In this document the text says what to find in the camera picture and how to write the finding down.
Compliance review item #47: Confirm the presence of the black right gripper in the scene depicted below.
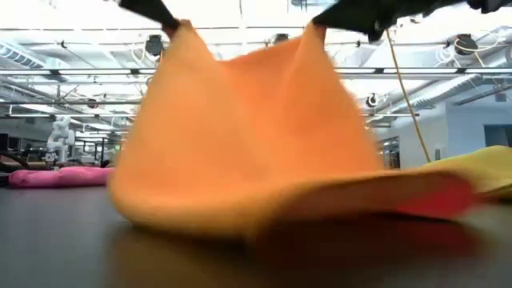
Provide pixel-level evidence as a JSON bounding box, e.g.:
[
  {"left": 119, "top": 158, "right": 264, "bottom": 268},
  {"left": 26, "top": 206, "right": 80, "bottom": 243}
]
[{"left": 310, "top": 0, "right": 512, "bottom": 44}]

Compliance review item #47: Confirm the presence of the orange microfiber towel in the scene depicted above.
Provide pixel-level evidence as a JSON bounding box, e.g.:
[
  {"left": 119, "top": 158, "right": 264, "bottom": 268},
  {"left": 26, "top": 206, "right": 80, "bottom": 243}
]
[{"left": 107, "top": 18, "right": 477, "bottom": 241}]

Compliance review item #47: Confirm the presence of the pink microfiber towel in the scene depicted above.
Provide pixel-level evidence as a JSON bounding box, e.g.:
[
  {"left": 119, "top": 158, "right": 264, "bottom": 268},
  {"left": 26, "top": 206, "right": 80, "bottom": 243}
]
[{"left": 7, "top": 166, "right": 116, "bottom": 190}]

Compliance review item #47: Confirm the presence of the yellow microfiber towel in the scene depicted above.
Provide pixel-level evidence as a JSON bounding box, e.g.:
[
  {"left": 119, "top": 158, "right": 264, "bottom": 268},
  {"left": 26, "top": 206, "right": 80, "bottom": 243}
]
[{"left": 422, "top": 145, "right": 512, "bottom": 200}]

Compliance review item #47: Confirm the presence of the white robot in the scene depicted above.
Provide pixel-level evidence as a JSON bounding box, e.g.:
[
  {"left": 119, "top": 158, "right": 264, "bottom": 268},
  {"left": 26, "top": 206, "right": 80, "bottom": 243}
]
[{"left": 42, "top": 114, "right": 77, "bottom": 164}]

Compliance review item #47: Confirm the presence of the yellow hanging cable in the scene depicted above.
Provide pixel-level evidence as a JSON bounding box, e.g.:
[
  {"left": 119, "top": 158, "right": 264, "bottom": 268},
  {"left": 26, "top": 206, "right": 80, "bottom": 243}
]
[{"left": 385, "top": 28, "right": 433, "bottom": 164}]

